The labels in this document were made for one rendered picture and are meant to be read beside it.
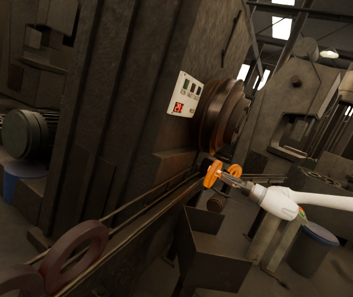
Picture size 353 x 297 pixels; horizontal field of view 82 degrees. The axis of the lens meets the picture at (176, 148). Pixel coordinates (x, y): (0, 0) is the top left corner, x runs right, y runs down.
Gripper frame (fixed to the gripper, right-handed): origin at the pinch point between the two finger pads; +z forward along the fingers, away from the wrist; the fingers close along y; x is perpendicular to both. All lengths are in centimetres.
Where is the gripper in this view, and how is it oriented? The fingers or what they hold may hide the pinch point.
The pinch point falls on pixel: (214, 171)
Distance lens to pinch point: 110.5
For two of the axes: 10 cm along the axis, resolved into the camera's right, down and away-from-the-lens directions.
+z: -8.2, -4.3, 3.6
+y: 4.3, -0.7, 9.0
